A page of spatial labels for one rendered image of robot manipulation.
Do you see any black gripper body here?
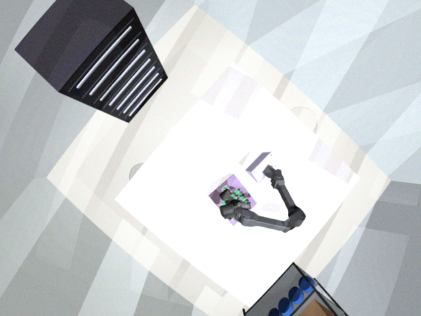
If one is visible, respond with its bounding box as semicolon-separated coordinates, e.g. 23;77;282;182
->
220;189;240;204

